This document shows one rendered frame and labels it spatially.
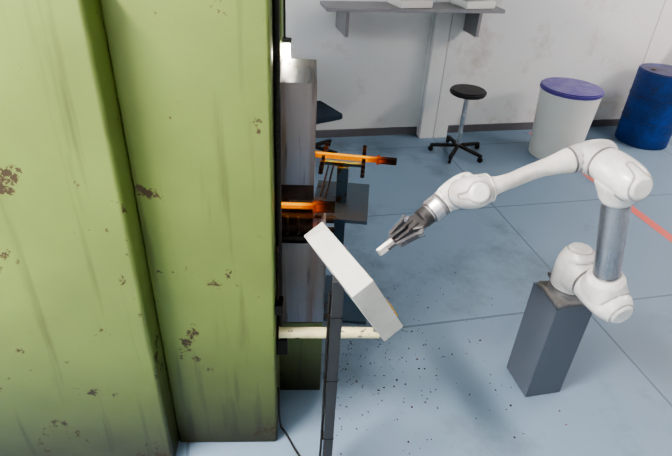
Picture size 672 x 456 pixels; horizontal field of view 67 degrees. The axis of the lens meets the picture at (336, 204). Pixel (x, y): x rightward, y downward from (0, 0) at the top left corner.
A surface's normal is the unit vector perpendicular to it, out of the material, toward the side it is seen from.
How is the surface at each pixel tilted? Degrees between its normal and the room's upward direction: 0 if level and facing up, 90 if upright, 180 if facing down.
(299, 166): 90
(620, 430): 0
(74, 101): 90
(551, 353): 90
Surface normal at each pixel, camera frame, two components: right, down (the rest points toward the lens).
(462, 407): 0.05, -0.85
